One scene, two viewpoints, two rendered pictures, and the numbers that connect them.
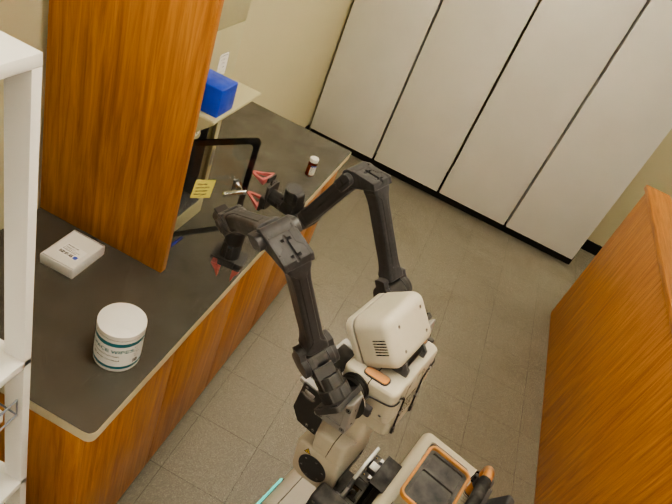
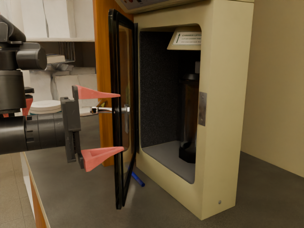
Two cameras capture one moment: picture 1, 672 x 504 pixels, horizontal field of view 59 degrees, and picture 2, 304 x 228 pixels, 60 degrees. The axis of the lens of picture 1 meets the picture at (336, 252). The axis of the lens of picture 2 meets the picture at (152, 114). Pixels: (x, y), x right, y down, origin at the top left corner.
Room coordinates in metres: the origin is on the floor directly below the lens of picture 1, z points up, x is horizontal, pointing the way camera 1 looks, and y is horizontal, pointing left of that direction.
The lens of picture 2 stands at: (2.19, 0.15, 1.33)
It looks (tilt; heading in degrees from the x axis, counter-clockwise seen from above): 15 degrees down; 142
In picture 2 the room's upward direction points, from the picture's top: straight up
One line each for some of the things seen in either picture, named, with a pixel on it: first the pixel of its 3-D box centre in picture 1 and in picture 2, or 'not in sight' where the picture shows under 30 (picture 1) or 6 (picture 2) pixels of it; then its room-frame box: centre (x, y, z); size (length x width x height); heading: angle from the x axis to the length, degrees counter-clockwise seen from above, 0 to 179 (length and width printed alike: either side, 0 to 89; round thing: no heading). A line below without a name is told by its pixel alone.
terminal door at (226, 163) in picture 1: (209, 188); (125, 103); (1.66, 0.48, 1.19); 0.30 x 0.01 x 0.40; 140
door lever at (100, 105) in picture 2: (233, 190); (107, 106); (1.70, 0.41, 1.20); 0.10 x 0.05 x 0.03; 140
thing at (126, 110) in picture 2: not in sight; (125, 118); (1.75, 0.42, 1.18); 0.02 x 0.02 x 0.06; 50
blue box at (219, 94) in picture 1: (213, 93); not in sight; (1.61, 0.53, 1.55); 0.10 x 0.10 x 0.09; 83
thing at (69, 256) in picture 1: (73, 253); not in sight; (1.35, 0.77, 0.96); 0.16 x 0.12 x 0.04; 174
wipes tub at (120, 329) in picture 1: (119, 337); (47, 120); (1.07, 0.46, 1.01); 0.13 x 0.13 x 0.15
